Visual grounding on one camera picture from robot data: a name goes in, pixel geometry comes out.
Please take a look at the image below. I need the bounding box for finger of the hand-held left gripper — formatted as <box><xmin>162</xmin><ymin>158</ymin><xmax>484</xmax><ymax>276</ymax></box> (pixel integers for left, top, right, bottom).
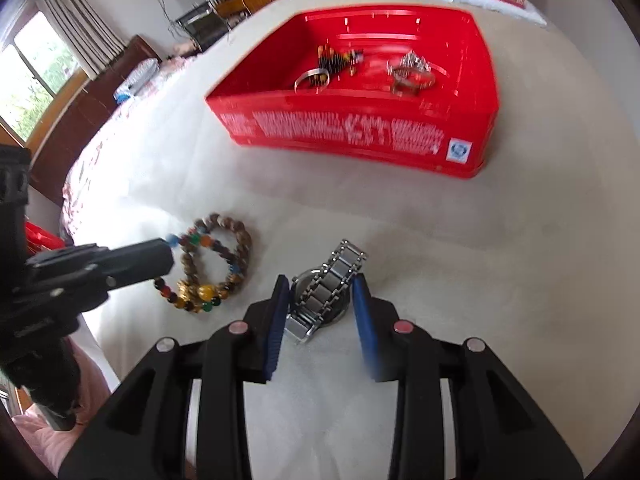
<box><xmin>30</xmin><ymin>265</ymin><xmax>175</xmax><ymax>313</ymax></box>
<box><xmin>26</xmin><ymin>239</ymin><xmax>175</xmax><ymax>275</ymax></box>

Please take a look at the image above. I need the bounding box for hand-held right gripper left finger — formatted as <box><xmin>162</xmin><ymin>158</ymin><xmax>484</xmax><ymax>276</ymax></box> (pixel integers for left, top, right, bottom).
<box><xmin>57</xmin><ymin>274</ymin><xmax>292</xmax><ymax>480</ymax></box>

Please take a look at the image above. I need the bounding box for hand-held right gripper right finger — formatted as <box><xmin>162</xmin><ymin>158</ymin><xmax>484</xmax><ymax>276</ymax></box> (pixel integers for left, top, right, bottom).
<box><xmin>351</xmin><ymin>274</ymin><xmax>585</xmax><ymax>480</ymax></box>

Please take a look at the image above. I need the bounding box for silver metal wristwatch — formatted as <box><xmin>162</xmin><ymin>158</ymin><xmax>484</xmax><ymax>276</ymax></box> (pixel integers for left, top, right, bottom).
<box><xmin>285</xmin><ymin>240</ymin><xmax>367</xmax><ymax>345</ymax></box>

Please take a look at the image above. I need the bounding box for multicolour bead bracelet gold charm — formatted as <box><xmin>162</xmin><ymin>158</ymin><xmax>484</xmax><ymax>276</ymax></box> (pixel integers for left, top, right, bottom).
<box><xmin>154</xmin><ymin>232</ymin><xmax>246</xmax><ymax>314</ymax></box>

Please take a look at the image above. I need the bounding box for brown wooden bead bracelet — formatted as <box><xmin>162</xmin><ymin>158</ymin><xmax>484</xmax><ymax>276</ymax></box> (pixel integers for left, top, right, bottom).
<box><xmin>180</xmin><ymin>213</ymin><xmax>252</xmax><ymax>281</ymax></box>

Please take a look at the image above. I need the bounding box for red tin box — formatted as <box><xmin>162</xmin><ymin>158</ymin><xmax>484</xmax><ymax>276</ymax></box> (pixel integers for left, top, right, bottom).
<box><xmin>205</xmin><ymin>4</ymin><xmax>501</xmax><ymax>181</ymax></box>

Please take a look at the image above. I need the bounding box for silver bangle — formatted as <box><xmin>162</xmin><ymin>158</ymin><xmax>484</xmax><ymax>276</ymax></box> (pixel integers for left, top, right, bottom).
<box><xmin>294</xmin><ymin>67</ymin><xmax>331</xmax><ymax>92</ymax></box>

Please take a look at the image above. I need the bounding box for dark bead necklace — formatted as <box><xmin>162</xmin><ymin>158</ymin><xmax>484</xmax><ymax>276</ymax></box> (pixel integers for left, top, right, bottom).
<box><xmin>317</xmin><ymin>45</ymin><xmax>365</xmax><ymax>77</ymax></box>

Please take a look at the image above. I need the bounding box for pink cloth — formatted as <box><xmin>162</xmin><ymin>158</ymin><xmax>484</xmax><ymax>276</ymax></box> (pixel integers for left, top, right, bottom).
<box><xmin>10</xmin><ymin>335</ymin><xmax>112</xmax><ymax>480</ymax></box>

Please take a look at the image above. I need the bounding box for red plastic item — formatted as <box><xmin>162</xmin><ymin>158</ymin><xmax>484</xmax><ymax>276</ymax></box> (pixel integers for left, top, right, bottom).
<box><xmin>25</xmin><ymin>220</ymin><xmax>66</xmax><ymax>252</ymax></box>

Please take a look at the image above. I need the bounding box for pink floral blanket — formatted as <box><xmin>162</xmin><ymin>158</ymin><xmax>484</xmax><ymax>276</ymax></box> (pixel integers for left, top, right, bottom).
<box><xmin>60</xmin><ymin>55</ymin><xmax>201</xmax><ymax>241</ymax></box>

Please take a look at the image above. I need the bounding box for dark wooden headboard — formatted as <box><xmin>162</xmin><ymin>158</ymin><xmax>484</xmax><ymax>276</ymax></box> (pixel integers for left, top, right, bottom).
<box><xmin>27</xmin><ymin>35</ymin><xmax>163</xmax><ymax>206</ymax></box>

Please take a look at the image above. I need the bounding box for striped pillow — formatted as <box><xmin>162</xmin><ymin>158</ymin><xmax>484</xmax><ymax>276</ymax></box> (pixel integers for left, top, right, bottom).
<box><xmin>114</xmin><ymin>57</ymin><xmax>160</xmax><ymax>101</ymax></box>

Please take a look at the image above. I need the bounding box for window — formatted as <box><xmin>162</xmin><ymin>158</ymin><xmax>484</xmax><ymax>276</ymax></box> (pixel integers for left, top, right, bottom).
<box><xmin>0</xmin><ymin>10</ymin><xmax>88</xmax><ymax>143</ymax></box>

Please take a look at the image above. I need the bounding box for beige curtain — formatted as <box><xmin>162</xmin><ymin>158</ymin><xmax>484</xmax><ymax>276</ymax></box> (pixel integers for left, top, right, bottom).
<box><xmin>37</xmin><ymin>0</ymin><xmax>126</xmax><ymax>78</ymax></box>

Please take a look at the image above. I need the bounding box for black office chair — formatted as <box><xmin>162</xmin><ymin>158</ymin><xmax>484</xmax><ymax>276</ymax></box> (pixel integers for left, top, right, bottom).
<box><xmin>176</xmin><ymin>2</ymin><xmax>232</xmax><ymax>52</ymax></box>

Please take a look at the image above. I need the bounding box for white folded towel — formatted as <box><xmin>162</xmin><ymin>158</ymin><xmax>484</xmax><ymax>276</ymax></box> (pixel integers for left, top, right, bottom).
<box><xmin>419</xmin><ymin>0</ymin><xmax>548</xmax><ymax>27</ymax></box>

